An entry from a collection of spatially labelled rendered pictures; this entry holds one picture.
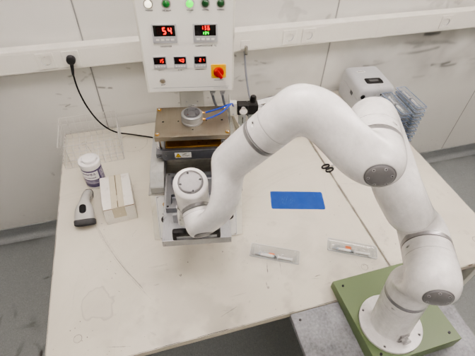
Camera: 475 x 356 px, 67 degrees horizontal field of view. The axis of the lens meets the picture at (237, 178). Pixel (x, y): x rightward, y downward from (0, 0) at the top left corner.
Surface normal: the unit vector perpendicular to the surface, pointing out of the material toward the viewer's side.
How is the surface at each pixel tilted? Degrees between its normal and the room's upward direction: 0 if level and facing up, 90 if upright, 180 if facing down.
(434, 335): 5
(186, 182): 20
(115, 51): 90
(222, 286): 0
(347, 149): 69
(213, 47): 90
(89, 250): 0
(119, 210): 89
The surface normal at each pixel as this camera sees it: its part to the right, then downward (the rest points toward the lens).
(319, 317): 0.03, -0.69
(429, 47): 0.27, 0.70
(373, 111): -0.25, -0.75
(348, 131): -0.57, -0.04
